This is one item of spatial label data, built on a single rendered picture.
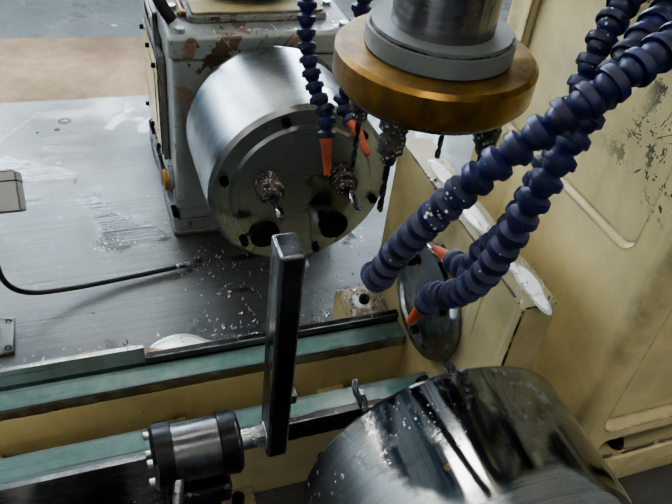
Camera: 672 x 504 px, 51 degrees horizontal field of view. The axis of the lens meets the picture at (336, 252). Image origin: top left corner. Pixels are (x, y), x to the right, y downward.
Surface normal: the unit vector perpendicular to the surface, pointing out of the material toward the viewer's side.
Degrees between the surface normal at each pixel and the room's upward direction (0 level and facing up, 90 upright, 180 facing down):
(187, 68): 90
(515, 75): 0
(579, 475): 21
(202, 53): 90
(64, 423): 90
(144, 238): 0
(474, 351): 90
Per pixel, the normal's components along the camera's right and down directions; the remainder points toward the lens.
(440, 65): -0.13, 0.63
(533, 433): 0.31, -0.77
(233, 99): -0.52, -0.50
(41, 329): 0.11, -0.76
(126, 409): 0.32, 0.64
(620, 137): -0.94, 0.13
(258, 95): -0.29, -0.64
